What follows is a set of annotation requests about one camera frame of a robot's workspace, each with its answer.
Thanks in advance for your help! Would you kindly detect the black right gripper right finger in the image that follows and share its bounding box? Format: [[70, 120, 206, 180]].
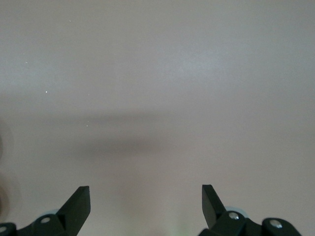
[[198, 184, 302, 236]]

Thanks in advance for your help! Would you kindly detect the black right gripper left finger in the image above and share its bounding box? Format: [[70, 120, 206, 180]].
[[0, 186, 91, 236]]

